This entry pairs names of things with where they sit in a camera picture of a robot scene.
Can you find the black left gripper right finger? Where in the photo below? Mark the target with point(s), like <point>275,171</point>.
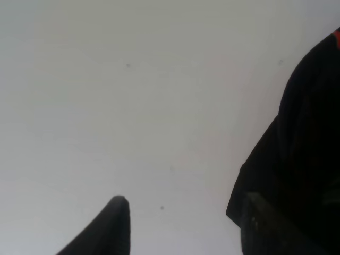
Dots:
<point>264,230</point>

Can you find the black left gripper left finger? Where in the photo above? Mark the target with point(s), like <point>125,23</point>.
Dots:
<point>108,233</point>

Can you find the black printed t-shirt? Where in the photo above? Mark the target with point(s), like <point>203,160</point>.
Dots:
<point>295,164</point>

